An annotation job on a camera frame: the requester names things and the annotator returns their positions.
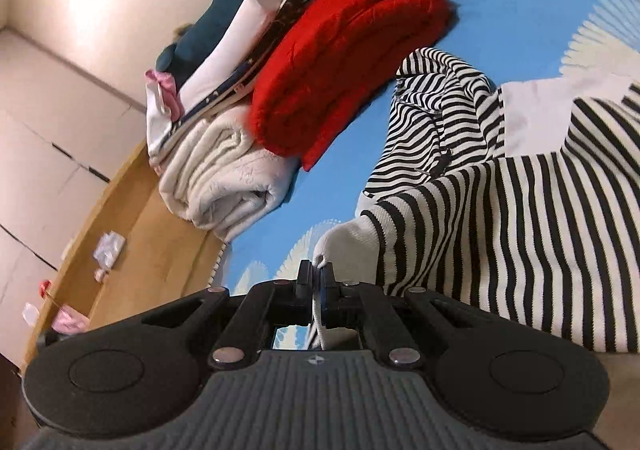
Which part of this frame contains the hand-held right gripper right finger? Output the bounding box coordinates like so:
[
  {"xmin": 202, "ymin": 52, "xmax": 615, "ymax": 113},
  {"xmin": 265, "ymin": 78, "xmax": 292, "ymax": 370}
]
[{"xmin": 319, "ymin": 263, "xmax": 501, "ymax": 371}]

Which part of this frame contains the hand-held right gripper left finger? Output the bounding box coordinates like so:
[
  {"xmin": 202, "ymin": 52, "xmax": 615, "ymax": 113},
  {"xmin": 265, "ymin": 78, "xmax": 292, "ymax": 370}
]
[{"xmin": 141, "ymin": 260, "xmax": 317, "ymax": 371}]

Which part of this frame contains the black white striped sweater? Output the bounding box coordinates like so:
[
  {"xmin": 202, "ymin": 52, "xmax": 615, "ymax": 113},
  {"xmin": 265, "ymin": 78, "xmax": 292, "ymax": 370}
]
[{"xmin": 306, "ymin": 46, "xmax": 640, "ymax": 356}]

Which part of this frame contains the crumpled white tissue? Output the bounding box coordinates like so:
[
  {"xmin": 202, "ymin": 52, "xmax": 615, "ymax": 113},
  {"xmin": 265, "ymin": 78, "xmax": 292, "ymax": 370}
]
[{"xmin": 92, "ymin": 231, "xmax": 126, "ymax": 281}]

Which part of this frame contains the red folded knit sweater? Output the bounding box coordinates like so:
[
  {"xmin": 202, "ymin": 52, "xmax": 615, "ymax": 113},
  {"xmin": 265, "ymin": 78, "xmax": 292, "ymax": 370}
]
[{"xmin": 248, "ymin": 0, "xmax": 453, "ymax": 172}]

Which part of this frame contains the pink cloth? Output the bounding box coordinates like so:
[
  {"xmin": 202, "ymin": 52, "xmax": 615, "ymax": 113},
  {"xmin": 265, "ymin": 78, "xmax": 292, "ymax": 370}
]
[{"xmin": 50, "ymin": 307, "xmax": 91, "ymax": 335}]

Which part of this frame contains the pink folded garment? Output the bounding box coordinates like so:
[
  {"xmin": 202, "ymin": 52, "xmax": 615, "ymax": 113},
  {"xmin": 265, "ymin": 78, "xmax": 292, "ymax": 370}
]
[{"xmin": 145, "ymin": 69, "xmax": 186, "ymax": 118}]

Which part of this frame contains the white garment with navy trim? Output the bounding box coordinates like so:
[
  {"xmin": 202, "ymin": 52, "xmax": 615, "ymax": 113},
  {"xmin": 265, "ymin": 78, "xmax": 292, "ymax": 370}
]
[{"xmin": 145, "ymin": 0, "xmax": 321, "ymax": 166}]

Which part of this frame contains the teal folded garment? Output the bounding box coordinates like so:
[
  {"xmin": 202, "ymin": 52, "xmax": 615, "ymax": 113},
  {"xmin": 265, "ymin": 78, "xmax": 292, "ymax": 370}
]
[{"xmin": 155, "ymin": 0, "xmax": 361, "ymax": 74}]

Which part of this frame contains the blue printed bed sheet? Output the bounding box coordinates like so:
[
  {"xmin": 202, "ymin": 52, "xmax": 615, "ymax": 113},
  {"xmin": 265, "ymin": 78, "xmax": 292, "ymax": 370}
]
[{"xmin": 215, "ymin": 0, "xmax": 640, "ymax": 351}]

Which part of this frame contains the wooden bed frame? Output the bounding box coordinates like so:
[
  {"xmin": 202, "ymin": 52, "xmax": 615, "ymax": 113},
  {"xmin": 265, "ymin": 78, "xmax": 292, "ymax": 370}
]
[{"xmin": 20, "ymin": 140, "xmax": 226, "ymax": 371}]

